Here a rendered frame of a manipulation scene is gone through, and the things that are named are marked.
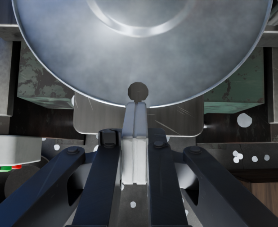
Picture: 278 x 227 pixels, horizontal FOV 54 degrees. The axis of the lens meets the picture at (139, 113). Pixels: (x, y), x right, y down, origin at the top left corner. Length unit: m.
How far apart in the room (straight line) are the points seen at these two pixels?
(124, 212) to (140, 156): 0.95
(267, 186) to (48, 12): 0.66
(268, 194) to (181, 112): 0.54
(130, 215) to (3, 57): 0.78
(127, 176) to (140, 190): 0.92
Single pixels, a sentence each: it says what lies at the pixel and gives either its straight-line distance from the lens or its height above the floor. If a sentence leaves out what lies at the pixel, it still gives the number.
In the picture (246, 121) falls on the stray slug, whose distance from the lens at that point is 0.45.
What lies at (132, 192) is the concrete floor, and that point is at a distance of 1.09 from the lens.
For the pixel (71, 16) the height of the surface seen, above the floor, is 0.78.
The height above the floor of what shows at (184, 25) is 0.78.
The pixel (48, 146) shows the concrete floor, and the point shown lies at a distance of 1.13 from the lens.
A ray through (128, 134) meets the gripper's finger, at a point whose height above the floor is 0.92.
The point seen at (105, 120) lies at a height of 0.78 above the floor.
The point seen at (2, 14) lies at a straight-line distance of 0.45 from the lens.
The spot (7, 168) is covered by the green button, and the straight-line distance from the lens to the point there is 0.54.
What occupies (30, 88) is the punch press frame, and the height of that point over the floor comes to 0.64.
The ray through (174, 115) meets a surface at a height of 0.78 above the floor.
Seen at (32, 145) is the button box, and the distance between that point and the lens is 0.56.
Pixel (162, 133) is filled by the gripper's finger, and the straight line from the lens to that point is 0.17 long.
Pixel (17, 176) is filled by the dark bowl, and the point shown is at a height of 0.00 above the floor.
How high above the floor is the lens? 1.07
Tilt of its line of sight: 84 degrees down
